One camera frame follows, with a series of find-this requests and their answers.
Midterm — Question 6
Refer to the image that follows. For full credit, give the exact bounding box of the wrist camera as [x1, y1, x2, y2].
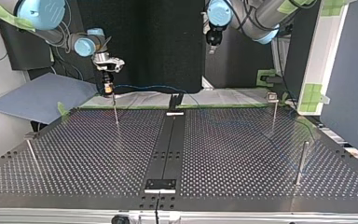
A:
[200, 11, 212, 35]
[91, 51, 126, 74]

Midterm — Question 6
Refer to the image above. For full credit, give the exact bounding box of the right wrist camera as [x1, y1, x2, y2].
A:
[91, 51, 126, 74]

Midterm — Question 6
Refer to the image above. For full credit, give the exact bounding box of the connector holder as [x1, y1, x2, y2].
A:
[168, 92, 185, 111]

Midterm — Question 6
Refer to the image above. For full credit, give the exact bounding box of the black cable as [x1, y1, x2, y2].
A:
[49, 0, 87, 82]
[154, 191, 161, 224]
[223, 0, 318, 33]

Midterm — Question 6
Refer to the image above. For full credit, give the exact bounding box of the metal post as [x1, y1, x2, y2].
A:
[111, 92, 120, 127]
[295, 140, 310, 187]
[23, 132, 45, 175]
[266, 91, 280, 133]

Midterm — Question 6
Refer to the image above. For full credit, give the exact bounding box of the grey board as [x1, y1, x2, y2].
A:
[0, 72, 99, 126]

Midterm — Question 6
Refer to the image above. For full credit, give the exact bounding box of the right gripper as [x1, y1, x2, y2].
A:
[101, 71, 116, 87]

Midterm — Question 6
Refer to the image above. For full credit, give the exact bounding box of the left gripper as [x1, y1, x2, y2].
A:
[206, 28, 224, 56]

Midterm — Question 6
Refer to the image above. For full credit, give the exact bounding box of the black panel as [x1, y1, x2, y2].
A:
[0, 0, 322, 95]

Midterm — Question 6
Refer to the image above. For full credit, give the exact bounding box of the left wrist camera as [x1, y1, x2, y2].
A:
[200, 11, 212, 35]

